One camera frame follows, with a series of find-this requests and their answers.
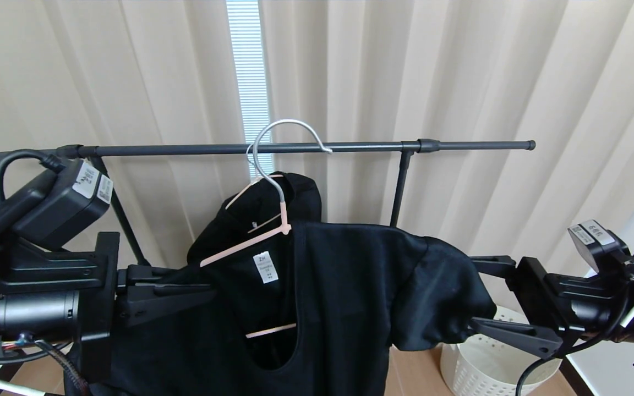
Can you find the beige curtain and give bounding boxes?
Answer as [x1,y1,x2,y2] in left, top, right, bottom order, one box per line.
[0,0,257,270]
[259,0,634,331]

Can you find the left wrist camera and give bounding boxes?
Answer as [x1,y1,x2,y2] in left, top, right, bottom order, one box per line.
[0,158,114,259]

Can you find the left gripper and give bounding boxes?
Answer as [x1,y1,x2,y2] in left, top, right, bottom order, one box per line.
[0,231,217,383]

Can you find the pink clothes hanger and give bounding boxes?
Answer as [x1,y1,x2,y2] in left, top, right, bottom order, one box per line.
[200,119,333,339]
[225,142,286,234]

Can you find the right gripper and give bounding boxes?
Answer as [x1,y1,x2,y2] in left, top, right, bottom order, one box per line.
[468,255,634,359]

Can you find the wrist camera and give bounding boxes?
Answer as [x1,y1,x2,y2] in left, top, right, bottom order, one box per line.
[0,158,114,259]
[567,220,634,276]

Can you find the black clothes rack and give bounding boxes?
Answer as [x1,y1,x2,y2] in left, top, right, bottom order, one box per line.
[0,139,536,267]

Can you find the black garment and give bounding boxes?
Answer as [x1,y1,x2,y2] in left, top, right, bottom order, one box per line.
[64,220,496,396]

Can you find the white laundry basket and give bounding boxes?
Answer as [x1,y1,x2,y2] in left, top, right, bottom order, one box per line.
[440,305,562,396]

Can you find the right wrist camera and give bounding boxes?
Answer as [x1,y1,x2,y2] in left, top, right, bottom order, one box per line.
[567,220,634,276]

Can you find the black shorts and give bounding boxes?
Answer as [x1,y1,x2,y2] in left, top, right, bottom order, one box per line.
[188,172,323,265]

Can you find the window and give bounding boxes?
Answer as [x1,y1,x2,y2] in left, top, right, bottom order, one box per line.
[225,0,275,179]

